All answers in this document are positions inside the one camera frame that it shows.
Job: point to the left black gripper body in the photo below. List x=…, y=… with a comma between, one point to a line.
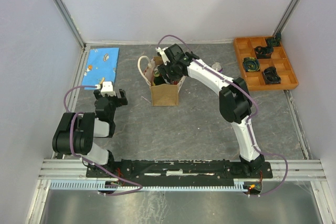
x=114, y=100

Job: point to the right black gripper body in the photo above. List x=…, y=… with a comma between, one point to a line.
x=169, y=70

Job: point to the green glass bottle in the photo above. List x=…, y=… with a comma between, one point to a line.
x=158, y=79

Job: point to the burlap canvas bag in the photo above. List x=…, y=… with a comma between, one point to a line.
x=162, y=95

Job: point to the purple Fanta can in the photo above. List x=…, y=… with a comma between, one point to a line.
x=217, y=67

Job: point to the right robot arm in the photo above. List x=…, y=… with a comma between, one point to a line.
x=234, y=99

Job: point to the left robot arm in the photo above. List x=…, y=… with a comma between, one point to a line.
x=75, y=136

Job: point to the blue patterned cloth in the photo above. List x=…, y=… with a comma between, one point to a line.
x=101, y=66

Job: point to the blue yellow rolled sock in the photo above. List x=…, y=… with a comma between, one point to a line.
x=251, y=64

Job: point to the dark rolled sock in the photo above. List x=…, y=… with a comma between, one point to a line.
x=263, y=52

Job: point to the orange compartment tray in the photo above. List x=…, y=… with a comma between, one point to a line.
x=245, y=47

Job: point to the black rolled sock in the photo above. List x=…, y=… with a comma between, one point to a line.
x=270, y=76

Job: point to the teal rolled sock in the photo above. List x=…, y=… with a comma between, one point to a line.
x=274, y=41

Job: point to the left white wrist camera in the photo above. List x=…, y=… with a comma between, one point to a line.
x=106, y=88

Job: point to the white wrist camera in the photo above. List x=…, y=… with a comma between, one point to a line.
x=106, y=88
x=162, y=54

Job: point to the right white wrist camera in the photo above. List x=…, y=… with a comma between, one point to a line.
x=162, y=54

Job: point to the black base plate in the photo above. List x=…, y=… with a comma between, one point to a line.
x=189, y=173

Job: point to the aluminium frame rail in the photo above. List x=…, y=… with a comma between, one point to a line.
x=298, y=170

